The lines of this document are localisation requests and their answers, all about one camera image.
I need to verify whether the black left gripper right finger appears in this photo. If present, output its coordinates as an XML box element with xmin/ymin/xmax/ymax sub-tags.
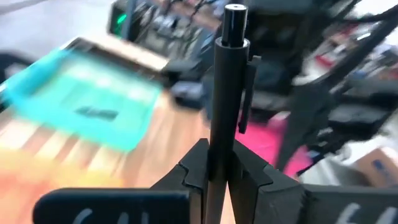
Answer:
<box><xmin>228</xmin><ymin>139</ymin><xmax>398</xmax><ymax>224</ymax></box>

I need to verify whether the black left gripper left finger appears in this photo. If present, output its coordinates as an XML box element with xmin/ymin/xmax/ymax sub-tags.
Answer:
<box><xmin>32</xmin><ymin>138</ymin><xmax>210</xmax><ymax>224</ymax></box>

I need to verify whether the black click pen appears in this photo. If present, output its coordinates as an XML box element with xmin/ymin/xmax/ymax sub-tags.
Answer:
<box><xmin>203</xmin><ymin>2</ymin><xmax>262</xmax><ymax>224</ymax></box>

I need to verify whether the dark blue crayon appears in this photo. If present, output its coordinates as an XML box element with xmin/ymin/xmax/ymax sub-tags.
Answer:
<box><xmin>73</xmin><ymin>105</ymin><xmax>119</xmax><ymax>123</ymax></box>

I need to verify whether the pink translucent plastic bin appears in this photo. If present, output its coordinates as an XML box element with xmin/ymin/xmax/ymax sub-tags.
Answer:
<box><xmin>234</xmin><ymin>116</ymin><xmax>313</xmax><ymax>179</ymax></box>

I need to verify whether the cardboard box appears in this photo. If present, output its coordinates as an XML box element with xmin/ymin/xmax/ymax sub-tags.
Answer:
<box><xmin>354</xmin><ymin>146</ymin><xmax>398</xmax><ymax>189</ymax></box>

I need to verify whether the teal translucent plastic bin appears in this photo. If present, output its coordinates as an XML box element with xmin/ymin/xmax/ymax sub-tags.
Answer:
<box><xmin>2</xmin><ymin>48</ymin><xmax>163</xmax><ymax>154</ymax></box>

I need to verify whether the green-lit computer case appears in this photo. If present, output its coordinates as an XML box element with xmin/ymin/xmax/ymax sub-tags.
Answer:
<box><xmin>107</xmin><ymin>0</ymin><xmax>137</xmax><ymax>40</ymax></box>

